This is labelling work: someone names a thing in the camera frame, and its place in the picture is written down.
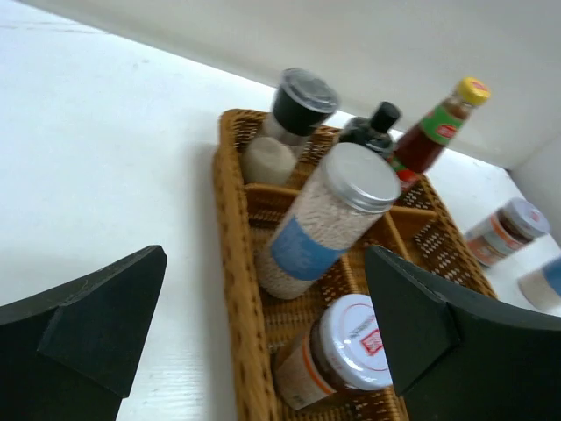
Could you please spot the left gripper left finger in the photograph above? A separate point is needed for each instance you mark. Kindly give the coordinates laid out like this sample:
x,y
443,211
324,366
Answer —
x,y
71,352

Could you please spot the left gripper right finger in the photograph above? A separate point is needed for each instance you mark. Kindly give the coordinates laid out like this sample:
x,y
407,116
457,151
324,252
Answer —
x,y
455,354

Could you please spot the spice jar white lid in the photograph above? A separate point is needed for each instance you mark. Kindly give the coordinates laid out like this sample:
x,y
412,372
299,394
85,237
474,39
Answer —
x,y
509,229
340,354

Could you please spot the tall blue-label shaker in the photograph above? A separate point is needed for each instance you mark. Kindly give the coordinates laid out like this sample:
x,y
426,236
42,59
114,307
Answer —
x,y
350,189
541,287

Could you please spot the red sauce bottle yellow cap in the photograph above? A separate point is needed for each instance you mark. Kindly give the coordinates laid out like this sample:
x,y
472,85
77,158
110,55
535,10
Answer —
x,y
418,148

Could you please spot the black-top salt grinder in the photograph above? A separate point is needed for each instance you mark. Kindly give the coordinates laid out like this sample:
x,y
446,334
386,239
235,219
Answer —
x,y
372,132

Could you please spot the brown wicker divided basket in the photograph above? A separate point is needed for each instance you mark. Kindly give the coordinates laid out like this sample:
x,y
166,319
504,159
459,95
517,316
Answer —
x,y
419,228

